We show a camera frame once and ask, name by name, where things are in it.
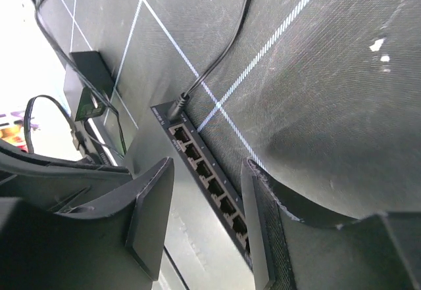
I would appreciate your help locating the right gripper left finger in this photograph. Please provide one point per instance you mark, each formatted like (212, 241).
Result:
(115, 241)

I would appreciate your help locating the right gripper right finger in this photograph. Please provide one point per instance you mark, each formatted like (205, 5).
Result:
(298, 244)

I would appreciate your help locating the small black power adapter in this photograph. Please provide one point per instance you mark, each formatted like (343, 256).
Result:
(81, 100)

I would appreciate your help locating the black network switch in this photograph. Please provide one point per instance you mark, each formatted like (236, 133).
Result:
(128, 124)
(206, 244)

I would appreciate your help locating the black grid mat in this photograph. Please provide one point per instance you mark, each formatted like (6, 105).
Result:
(323, 94)

